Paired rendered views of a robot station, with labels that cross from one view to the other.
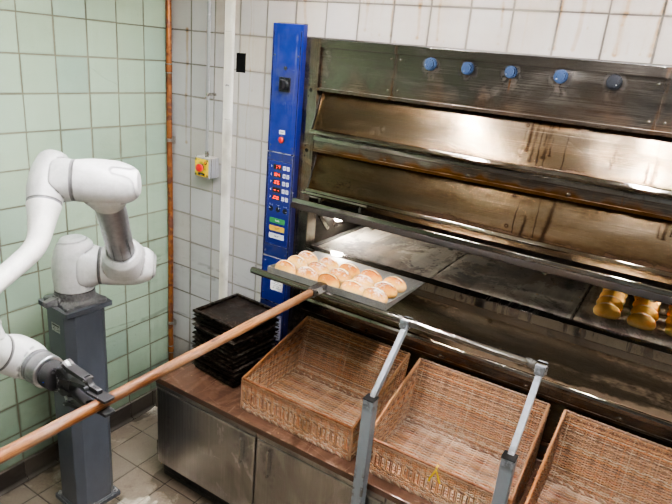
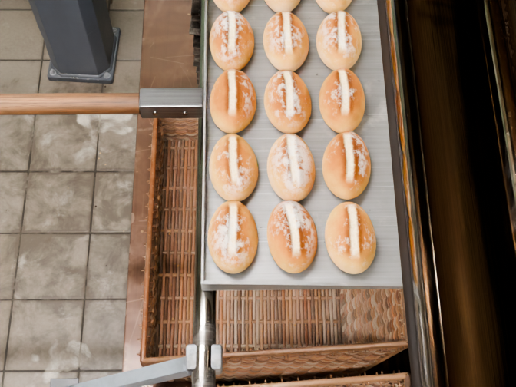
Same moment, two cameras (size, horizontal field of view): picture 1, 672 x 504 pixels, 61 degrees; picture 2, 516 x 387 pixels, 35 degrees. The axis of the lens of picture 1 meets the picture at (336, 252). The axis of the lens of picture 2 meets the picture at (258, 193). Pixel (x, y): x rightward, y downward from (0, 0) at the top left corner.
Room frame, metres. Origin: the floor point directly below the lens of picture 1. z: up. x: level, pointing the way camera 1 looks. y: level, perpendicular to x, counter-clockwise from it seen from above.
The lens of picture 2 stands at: (1.80, -0.52, 2.19)
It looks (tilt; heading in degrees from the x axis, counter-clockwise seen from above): 65 degrees down; 57
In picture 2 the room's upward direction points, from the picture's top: 2 degrees clockwise
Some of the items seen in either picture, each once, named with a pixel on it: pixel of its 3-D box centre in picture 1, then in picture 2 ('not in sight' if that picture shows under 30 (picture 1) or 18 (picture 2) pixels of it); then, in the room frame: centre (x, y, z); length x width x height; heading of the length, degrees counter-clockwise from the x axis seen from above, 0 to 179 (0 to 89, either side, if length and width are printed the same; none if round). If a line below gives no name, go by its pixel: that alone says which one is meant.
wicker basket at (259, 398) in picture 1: (326, 380); (268, 226); (2.16, -0.01, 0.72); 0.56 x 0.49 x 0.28; 59
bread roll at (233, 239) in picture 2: (375, 294); (233, 233); (1.99, -0.16, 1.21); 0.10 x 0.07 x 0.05; 61
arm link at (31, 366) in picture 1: (44, 369); not in sight; (1.31, 0.74, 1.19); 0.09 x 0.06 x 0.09; 150
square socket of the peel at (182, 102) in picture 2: (316, 289); (171, 103); (2.02, 0.06, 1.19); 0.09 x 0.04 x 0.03; 150
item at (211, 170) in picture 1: (206, 166); not in sight; (2.82, 0.68, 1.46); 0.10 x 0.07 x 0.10; 60
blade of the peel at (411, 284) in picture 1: (346, 274); (329, 104); (2.22, -0.05, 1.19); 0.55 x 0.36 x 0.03; 60
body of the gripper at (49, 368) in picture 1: (61, 379); not in sight; (1.28, 0.68, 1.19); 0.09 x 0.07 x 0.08; 60
